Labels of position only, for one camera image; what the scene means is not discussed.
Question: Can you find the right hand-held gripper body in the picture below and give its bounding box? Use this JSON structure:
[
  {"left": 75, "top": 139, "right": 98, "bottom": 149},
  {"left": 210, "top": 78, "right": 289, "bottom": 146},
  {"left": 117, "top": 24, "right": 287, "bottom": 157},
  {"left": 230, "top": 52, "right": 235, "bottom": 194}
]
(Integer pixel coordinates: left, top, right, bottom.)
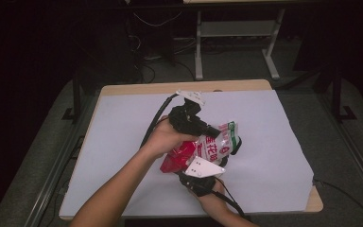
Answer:
[{"left": 178, "top": 156, "right": 227, "bottom": 199}]

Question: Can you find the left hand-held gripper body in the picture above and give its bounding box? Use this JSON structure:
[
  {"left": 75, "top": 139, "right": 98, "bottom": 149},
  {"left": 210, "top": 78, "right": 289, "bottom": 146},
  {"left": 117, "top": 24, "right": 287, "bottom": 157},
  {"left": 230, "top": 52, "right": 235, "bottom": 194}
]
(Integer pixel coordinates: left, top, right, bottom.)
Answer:
[{"left": 168, "top": 89, "right": 210, "bottom": 137}]

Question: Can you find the red and white plastic bag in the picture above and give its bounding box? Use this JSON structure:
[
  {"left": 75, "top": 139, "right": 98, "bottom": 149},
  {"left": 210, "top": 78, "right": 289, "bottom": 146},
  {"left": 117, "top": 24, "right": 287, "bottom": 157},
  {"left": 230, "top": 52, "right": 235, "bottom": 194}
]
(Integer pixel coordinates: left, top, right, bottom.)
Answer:
[{"left": 159, "top": 120, "right": 241, "bottom": 175}]

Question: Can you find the person's left hand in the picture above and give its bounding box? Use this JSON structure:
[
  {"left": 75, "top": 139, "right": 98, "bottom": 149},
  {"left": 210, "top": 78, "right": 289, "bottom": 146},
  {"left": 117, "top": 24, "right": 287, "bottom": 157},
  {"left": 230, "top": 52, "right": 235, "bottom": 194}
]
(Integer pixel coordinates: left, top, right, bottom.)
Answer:
[{"left": 141, "top": 114, "right": 200, "bottom": 159}]

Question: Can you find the person's right hand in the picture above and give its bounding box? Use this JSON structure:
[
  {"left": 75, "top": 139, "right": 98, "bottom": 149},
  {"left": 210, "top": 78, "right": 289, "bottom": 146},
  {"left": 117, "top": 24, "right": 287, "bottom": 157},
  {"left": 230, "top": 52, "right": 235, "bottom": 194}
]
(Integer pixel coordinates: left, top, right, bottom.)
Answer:
[{"left": 189, "top": 181, "right": 234, "bottom": 218}]

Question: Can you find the black metal stand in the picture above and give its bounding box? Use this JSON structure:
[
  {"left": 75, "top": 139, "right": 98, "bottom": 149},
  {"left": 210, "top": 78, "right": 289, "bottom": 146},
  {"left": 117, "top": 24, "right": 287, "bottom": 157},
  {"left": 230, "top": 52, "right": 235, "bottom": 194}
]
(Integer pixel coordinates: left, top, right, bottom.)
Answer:
[
  {"left": 60, "top": 71, "right": 83, "bottom": 123},
  {"left": 330, "top": 65, "right": 357, "bottom": 124}
]

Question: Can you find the black floor cable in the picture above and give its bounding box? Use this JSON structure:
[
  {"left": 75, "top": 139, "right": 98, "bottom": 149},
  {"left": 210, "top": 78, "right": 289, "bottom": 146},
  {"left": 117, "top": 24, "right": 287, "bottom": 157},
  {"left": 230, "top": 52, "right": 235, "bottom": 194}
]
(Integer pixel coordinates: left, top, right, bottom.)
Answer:
[{"left": 131, "top": 34, "right": 197, "bottom": 83}]

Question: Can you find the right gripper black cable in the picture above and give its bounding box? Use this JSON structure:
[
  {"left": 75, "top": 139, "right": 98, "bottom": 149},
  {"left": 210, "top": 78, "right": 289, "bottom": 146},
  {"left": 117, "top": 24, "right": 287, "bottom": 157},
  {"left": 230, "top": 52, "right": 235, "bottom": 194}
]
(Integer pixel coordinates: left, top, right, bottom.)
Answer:
[{"left": 212, "top": 176, "right": 252, "bottom": 223}]

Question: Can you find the white metal desk frame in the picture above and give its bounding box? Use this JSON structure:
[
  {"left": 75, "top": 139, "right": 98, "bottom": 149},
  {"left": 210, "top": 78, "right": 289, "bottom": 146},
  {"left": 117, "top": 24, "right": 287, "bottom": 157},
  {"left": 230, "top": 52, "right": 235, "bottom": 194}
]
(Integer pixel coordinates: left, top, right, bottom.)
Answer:
[{"left": 194, "top": 9, "right": 286, "bottom": 81}]

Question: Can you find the white hanging cable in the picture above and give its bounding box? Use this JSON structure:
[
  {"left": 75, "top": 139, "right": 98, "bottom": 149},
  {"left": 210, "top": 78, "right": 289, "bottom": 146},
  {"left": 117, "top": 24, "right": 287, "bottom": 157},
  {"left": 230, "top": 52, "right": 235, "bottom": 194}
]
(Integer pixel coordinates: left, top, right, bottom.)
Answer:
[{"left": 133, "top": 10, "right": 183, "bottom": 28}]

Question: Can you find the thin black cable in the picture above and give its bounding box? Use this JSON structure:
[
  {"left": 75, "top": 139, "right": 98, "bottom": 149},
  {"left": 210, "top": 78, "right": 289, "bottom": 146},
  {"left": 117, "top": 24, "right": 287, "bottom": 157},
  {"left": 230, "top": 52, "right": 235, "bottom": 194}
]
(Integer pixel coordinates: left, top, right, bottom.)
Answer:
[{"left": 312, "top": 178, "right": 363, "bottom": 227}]

